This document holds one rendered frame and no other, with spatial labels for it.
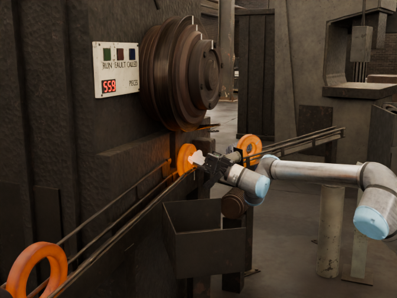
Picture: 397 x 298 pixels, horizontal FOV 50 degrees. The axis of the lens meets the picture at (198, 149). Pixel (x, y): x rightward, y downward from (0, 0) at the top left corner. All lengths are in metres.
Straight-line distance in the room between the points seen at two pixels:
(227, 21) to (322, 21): 6.51
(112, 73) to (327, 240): 1.49
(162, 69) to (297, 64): 2.95
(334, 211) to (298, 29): 2.45
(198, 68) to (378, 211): 0.80
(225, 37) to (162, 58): 9.11
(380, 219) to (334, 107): 2.88
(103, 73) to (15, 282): 0.71
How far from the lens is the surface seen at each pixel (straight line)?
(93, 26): 1.46
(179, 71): 1.62
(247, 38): 5.96
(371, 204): 1.53
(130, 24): 1.65
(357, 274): 2.56
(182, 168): 1.82
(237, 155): 2.21
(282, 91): 4.51
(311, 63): 4.37
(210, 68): 1.71
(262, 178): 1.78
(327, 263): 2.50
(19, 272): 1.10
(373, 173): 1.60
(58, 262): 1.19
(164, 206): 1.40
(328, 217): 2.39
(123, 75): 1.56
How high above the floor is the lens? 1.21
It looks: 13 degrees down
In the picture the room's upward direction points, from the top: straight up
